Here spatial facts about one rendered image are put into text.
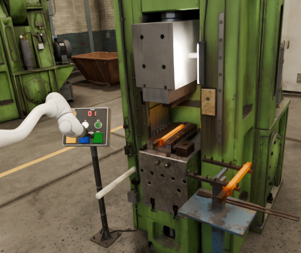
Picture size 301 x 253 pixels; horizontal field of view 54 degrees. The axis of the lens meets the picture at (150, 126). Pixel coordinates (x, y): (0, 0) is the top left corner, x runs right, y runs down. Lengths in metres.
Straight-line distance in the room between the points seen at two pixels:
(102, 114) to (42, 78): 4.58
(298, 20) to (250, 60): 4.81
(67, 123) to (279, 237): 2.00
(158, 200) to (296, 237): 1.27
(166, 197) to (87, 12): 9.84
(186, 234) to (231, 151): 0.69
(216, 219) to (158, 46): 1.07
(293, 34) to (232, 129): 5.19
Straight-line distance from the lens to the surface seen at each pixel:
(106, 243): 2.71
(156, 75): 1.89
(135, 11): 2.11
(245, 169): 1.74
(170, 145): 1.99
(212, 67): 1.86
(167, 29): 1.81
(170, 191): 2.09
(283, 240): 2.83
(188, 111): 2.40
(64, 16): 10.93
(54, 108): 1.71
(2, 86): 6.57
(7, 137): 1.45
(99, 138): 2.15
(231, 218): 1.81
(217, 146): 2.00
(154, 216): 2.32
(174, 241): 2.42
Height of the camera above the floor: 1.79
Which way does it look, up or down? 20 degrees down
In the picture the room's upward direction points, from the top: 4 degrees counter-clockwise
